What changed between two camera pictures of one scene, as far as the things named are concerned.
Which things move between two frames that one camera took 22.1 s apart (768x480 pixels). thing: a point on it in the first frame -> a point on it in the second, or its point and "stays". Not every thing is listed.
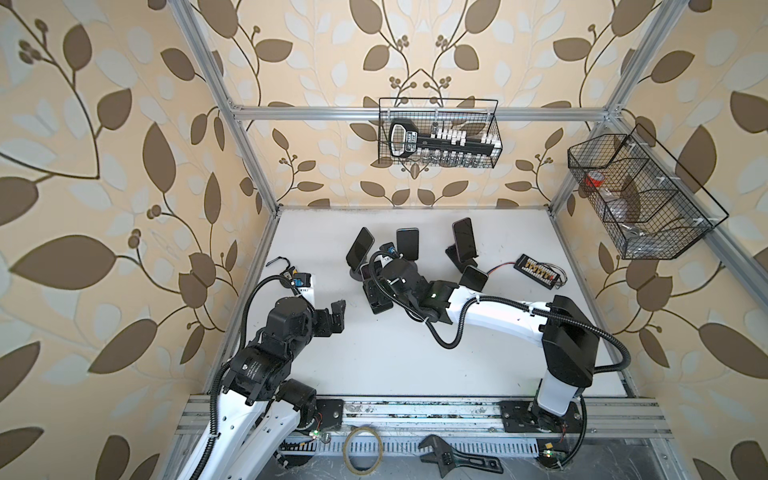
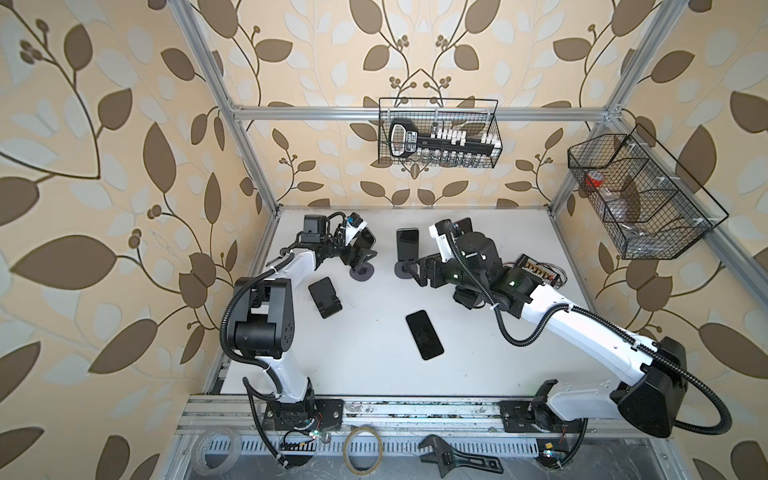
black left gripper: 326,327 -> 347,252
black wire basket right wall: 649,205 stays
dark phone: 360,249 stays
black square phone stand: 378,301 -> 325,297
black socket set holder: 404,141 stays
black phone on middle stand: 407,242 stays
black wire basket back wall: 448,132 stays
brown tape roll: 346,457 stays
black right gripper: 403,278 -> 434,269
